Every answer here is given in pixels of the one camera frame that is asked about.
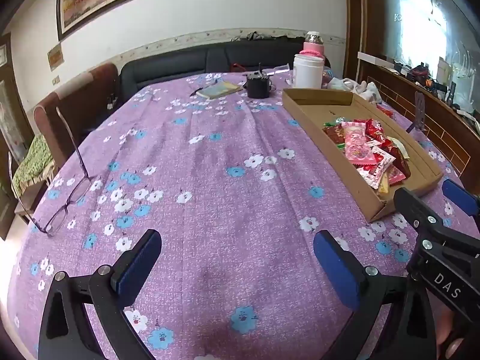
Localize flat white box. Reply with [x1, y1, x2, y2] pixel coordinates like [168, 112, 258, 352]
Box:
[357, 52, 391, 66]

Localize small tan wall plaque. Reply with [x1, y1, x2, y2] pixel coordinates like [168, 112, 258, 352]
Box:
[47, 43, 62, 71]

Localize wooden sideboard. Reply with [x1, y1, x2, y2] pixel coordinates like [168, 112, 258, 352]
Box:
[356, 60, 480, 181]

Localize crumpled white cloth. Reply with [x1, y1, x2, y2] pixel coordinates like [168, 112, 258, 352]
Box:
[326, 77, 383, 104]

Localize brown upholstered chair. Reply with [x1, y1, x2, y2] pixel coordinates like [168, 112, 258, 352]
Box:
[33, 62, 121, 169]

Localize pile of mixed candy packets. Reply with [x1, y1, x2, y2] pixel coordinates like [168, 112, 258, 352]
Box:
[322, 118, 413, 196]

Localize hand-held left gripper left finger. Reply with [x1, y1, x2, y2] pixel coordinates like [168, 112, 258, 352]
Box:
[37, 229, 163, 360]

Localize black sofa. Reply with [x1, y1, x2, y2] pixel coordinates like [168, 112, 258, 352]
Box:
[119, 37, 332, 100]

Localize black cup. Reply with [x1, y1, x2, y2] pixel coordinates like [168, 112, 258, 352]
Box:
[245, 64, 276, 99]

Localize dark cloth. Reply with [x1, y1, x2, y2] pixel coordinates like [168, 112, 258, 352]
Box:
[229, 30, 301, 43]

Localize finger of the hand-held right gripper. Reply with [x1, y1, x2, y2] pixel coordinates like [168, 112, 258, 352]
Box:
[393, 187, 480, 258]
[442, 179, 480, 233]

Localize clear plastic wrapper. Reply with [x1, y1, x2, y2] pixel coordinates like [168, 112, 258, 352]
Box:
[262, 64, 291, 77]

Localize bright window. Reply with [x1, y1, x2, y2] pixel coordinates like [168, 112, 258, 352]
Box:
[382, 0, 480, 94]

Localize black pen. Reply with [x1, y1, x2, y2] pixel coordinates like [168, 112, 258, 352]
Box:
[189, 79, 219, 97]

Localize green patterned cloth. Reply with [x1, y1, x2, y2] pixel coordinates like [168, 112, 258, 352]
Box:
[11, 133, 57, 196]

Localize purple floral tablecloth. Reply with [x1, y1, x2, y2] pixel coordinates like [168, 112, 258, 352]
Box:
[7, 69, 480, 360]

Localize purple frame eyeglasses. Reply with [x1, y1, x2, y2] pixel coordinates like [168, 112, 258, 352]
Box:
[8, 107, 92, 238]

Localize white plastic jar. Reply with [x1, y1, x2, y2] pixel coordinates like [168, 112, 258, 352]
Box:
[292, 53, 325, 89]

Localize dark phone stand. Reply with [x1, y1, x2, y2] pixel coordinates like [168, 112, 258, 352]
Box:
[406, 92, 428, 134]

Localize pink thermos bottle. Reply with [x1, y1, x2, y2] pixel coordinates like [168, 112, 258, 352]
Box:
[302, 31, 325, 58]

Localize red black tool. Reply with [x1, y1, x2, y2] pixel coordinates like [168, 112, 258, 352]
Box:
[410, 62, 432, 83]

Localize cardboard box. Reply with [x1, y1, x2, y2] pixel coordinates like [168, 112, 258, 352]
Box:
[282, 88, 444, 224]

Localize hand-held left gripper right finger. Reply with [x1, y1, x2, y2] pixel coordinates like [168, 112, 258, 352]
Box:
[313, 229, 439, 360]

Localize person's right hand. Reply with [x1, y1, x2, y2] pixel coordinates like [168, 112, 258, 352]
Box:
[435, 300, 469, 360]

